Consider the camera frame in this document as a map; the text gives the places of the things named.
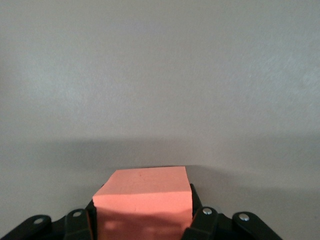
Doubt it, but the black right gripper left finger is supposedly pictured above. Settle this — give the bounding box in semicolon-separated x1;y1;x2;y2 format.
0;199;98;240

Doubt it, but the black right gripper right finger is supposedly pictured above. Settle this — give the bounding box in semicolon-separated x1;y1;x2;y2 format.
181;183;281;240

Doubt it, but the orange foam cube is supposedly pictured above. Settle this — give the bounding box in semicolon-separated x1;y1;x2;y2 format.
91;165;194;240

